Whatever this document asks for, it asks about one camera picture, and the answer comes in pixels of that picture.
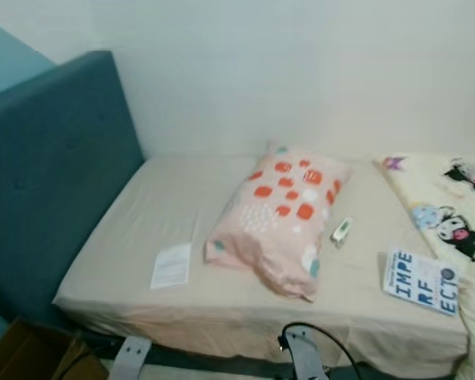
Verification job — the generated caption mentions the white printed paper leaflet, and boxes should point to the white printed paper leaflet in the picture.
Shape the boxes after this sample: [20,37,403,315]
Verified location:
[150,242,192,291]

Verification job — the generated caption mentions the pink pillow orange patches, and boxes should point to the pink pillow orange patches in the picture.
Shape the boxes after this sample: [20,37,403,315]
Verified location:
[204,142,353,302]

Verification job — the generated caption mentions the cream cartoon print blanket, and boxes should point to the cream cartoon print blanket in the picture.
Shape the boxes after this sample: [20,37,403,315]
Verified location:
[374,153,475,380]

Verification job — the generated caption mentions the beige sheeted mattress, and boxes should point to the beige sheeted mattress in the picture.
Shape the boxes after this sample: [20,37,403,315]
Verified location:
[53,154,472,379]

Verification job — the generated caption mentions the brown cardboard box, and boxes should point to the brown cardboard box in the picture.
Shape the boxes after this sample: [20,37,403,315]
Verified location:
[0,317,108,380]

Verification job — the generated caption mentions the long white green carton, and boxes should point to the long white green carton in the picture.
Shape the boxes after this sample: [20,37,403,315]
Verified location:
[330,217,354,249]

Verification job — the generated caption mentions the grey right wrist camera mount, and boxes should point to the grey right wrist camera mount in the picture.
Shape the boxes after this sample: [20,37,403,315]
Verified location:
[285,329,327,380]

